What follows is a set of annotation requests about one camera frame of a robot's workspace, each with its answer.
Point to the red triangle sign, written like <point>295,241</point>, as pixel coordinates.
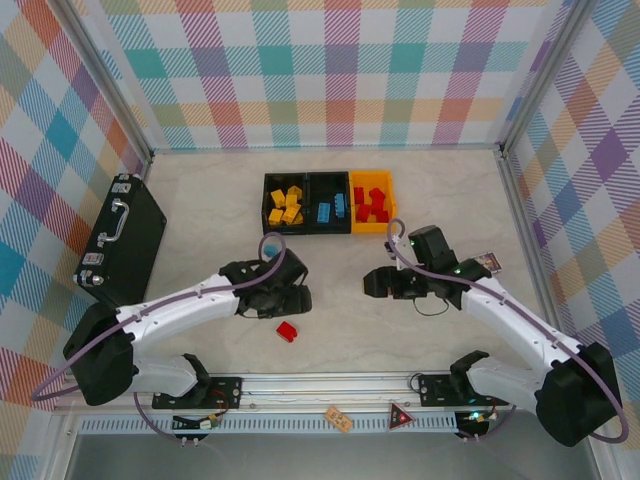
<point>400,417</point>

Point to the orange paper tag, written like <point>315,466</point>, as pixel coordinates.
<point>338,419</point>

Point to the red lego brick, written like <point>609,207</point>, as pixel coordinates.
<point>359,192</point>
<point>364,212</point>
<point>377,195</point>
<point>287,331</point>
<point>381,216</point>

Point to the aluminium frame post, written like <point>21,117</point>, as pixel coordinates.
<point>545,75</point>
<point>107,85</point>

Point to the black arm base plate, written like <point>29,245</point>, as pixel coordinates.
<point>231,392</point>
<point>435,392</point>

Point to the yellow plastic bin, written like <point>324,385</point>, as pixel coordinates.
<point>372,227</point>

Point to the light blue lego brick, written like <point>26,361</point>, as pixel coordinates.
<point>270,249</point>

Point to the small printed card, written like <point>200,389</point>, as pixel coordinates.
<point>489,260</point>

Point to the aluminium mounting rail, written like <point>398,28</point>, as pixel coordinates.
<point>325,390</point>

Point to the black plastic bin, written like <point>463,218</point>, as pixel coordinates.
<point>266,230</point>
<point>325,185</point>

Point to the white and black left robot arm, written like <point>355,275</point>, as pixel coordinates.
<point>175,307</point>

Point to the yellow lego brick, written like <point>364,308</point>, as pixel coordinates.
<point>276,196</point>
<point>289,216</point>
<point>294,190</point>
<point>291,201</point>
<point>276,216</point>
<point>298,210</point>

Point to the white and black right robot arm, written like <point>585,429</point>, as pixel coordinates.
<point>505,325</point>

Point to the aluminium back rail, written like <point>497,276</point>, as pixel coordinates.
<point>325,148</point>

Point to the aluminium side rail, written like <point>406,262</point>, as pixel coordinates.
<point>516,200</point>

